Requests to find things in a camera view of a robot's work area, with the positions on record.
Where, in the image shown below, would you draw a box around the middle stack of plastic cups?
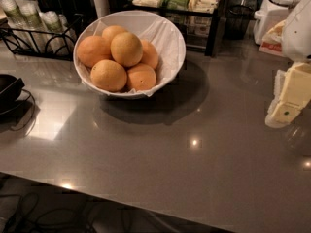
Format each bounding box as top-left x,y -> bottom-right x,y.
20,3 -> 45,52

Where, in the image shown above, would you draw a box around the black bowl on wire stand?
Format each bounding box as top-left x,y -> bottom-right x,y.
0,74 -> 36,131

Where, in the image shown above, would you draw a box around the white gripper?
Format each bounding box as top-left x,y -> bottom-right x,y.
265,0 -> 311,128

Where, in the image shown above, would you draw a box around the stack of plastic cups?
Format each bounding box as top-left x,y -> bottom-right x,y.
20,3 -> 45,52
1,0 -> 26,29
42,11 -> 69,56

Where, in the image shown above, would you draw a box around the front left orange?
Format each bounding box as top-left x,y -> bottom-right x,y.
90,60 -> 127,92

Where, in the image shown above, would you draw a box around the green sachet packets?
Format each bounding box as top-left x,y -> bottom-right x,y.
161,0 -> 190,10

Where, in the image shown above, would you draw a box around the white appliance with bowls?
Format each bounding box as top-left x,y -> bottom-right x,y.
253,0 -> 300,45

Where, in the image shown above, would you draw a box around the top centre orange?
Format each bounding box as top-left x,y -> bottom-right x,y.
111,32 -> 143,68

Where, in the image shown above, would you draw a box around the orange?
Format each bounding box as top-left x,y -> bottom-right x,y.
141,39 -> 159,69
111,32 -> 143,68
90,60 -> 127,92
76,36 -> 111,68
127,63 -> 156,91
102,25 -> 126,43

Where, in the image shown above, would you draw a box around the red and white card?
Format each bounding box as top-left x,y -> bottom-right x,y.
259,20 -> 285,56

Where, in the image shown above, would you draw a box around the black mesh basket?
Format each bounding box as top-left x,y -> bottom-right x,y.
224,5 -> 254,40

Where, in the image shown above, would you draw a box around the back orange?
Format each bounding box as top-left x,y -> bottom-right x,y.
102,25 -> 126,43

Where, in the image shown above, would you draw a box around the left stack of plastic cups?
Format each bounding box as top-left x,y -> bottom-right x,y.
1,0 -> 26,29

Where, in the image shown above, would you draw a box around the front right orange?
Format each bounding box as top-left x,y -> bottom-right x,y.
127,63 -> 156,91

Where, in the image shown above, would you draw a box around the black floor cables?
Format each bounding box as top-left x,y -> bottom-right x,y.
0,191 -> 169,233

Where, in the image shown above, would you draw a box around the white cloth bowl liner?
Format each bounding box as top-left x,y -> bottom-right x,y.
77,16 -> 187,98

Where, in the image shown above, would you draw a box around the cream sachet packets right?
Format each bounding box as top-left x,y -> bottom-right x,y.
188,0 -> 219,14

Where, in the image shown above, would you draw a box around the right stack of plastic cups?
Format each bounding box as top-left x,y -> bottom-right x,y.
42,11 -> 69,56

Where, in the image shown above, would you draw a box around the black wire cup rack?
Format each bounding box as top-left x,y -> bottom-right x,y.
0,14 -> 83,61

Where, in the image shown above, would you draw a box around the right rear orange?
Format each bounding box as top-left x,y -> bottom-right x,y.
141,39 -> 159,69

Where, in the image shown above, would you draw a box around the white paper cup tube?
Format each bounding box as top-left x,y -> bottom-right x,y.
93,0 -> 110,18

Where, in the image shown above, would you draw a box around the black condiment shelf rack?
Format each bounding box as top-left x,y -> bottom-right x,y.
128,0 -> 223,56

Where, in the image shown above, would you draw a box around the white round bowl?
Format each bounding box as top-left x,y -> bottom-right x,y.
72,10 -> 188,100

